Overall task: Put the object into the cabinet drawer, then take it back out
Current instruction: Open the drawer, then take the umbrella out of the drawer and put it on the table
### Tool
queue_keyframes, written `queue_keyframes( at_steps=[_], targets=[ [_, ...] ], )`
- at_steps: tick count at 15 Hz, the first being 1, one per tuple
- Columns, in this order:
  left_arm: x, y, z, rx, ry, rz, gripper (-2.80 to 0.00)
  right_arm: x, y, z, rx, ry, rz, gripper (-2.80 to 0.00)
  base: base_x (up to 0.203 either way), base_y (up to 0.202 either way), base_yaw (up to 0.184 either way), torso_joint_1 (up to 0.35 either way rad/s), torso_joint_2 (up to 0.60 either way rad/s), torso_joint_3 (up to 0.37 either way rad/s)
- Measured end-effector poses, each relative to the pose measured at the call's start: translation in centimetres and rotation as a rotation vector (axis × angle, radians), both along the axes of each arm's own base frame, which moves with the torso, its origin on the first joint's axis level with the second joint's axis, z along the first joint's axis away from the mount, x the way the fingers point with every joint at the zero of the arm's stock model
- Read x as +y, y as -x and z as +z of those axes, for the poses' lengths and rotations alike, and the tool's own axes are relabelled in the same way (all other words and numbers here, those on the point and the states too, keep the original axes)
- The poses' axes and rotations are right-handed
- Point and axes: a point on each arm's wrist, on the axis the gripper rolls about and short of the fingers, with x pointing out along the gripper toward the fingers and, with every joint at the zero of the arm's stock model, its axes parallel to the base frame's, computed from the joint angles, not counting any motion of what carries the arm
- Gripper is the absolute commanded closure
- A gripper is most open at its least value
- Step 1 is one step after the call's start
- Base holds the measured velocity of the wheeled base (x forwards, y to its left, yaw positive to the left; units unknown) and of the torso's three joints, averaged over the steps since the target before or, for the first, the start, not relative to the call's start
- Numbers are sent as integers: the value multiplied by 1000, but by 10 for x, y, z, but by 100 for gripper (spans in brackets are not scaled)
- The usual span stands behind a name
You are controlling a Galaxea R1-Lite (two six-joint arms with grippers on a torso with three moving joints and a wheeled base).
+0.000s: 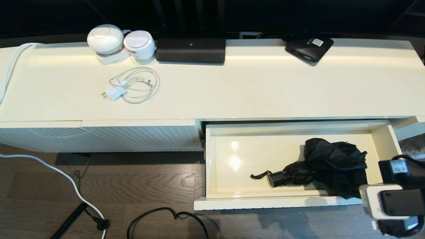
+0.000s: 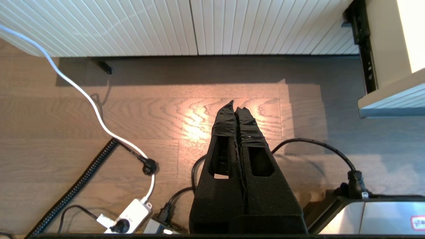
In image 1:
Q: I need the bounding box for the black set-top box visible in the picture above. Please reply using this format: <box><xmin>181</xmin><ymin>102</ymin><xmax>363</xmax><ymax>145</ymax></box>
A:
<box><xmin>285</xmin><ymin>36</ymin><xmax>334</xmax><ymax>63</ymax></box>

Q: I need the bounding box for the black router with antennas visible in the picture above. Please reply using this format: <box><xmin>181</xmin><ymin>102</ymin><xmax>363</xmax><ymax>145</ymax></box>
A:
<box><xmin>154</xmin><ymin>0</ymin><xmax>226</xmax><ymax>63</ymax></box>

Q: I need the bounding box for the cream ribbed-front drawer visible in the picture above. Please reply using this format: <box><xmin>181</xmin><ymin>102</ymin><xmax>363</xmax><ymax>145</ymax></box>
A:
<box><xmin>194</xmin><ymin>119</ymin><xmax>404</xmax><ymax>211</ymax></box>

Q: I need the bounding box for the small white round device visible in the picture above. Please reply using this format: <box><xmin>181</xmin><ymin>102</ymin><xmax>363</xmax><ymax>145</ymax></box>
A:
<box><xmin>124</xmin><ymin>31</ymin><xmax>156</xmax><ymax>61</ymax></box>

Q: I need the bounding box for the black looped power cable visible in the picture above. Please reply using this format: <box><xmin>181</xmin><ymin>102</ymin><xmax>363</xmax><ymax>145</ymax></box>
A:
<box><xmin>126</xmin><ymin>207</ymin><xmax>210</xmax><ymax>239</ymax></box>

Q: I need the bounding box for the thin black cable with plug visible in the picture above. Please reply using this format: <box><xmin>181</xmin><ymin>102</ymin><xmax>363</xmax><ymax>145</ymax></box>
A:
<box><xmin>85</xmin><ymin>206</ymin><xmax>109</xmax><ymax>231</ymax></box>

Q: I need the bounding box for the white charger adapter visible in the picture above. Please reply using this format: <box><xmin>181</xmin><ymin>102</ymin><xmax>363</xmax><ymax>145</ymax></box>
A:
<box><xmin>101</xmin><ymin>83</ymin><xmax>127</xmax><ymax>100</ymax></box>

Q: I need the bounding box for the black coiled cable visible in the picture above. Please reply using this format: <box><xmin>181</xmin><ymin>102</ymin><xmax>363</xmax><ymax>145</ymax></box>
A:
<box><xmin>50</xmin><ymin>202</ymin><xmax>87</xmax><ymax>239</ymax></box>

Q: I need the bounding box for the white power strip cable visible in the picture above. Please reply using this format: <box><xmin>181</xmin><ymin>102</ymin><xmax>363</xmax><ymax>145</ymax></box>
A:
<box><xmin>0</xmin><ymin>154</ymin><xmax>107</xmax><ymax>239</ymax></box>

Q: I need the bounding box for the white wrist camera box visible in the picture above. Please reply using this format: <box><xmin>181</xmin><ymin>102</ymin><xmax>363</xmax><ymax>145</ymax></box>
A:
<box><xmin>359</xmin><ymin>184</ymin><xmax>425</xmax><ymax>220</ymax></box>

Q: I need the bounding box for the white fluffy slipper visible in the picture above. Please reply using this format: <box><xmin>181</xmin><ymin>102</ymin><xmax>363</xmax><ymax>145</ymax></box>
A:
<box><xmin>398</xmin><ymin>133</ymin><xmax>425</xmax><ymax>160</ymax></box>

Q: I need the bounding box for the large white round device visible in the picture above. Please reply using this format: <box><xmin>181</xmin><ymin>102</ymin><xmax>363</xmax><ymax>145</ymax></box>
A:
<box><xmin>87</xmin><ymin>24</ymin><xmax>130</xmax><ymax>65</ymax></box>

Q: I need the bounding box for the black folding umbrella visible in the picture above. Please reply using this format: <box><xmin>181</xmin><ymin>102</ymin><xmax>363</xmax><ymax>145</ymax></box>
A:
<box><xmin>251</xmin><ymin>138</ymin><xmax>368</xmax><ymax>199</ymax></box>

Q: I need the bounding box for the white slatted cabinet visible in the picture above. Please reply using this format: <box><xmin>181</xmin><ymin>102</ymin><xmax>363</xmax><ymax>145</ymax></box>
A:
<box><xmin>0</xmin><ymin>38</ymin><xmax>425</xmax><ymax>154</ymax></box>

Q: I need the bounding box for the thick white cable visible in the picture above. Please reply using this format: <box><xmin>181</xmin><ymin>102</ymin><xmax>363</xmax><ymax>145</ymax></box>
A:
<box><xmin>0</xmin><ymin>42</ymin><xmax>43</xmax><ymax>105</ymax></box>

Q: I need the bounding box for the white coiled charging cable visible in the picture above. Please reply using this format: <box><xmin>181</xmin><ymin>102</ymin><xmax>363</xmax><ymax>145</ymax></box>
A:
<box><xmin>110</xmin><ymin>67</ymin><xmax>161</xmax><ymax>104</ymax></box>

